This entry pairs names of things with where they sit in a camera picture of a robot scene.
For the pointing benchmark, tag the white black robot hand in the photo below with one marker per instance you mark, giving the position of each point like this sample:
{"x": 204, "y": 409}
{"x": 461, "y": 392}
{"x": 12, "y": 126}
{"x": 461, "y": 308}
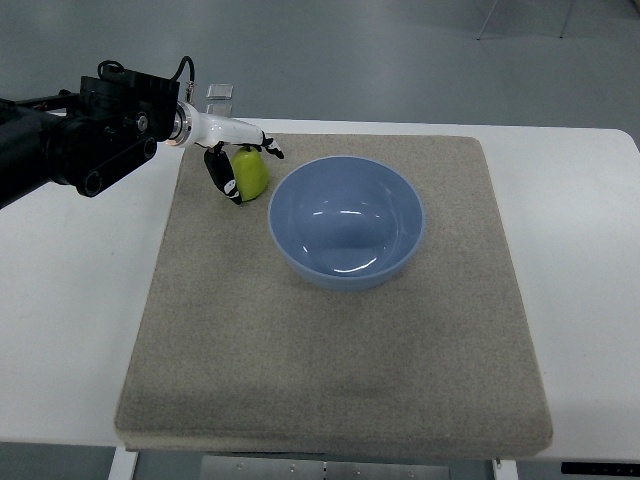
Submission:
{"x": 220, "y": 137}

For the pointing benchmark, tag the green pear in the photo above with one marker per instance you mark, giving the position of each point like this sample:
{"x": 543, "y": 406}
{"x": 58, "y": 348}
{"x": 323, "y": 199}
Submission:
{"x": 250, "y": 172}

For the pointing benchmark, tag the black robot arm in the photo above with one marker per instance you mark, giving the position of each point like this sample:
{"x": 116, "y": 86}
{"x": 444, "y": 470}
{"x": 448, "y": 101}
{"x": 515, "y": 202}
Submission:
{"x": 90, "y": 139}

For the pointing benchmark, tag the blue bowl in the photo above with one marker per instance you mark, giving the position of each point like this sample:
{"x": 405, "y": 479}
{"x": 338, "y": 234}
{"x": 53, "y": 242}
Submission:
{"x": 346, "y": 223}

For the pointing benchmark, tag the silver floor plate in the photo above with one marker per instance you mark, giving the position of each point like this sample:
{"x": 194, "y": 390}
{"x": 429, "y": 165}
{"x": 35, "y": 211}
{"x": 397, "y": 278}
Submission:
{"x": 219, "y": 96}

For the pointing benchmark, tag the grey felt mat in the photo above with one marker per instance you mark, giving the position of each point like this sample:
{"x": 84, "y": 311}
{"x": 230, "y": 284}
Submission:
{"x": 237, "y": 353}

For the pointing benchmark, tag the grey table base plate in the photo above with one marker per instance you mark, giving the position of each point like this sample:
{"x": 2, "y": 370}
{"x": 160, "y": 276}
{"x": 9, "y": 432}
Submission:
{"x": 218, "y": 467}

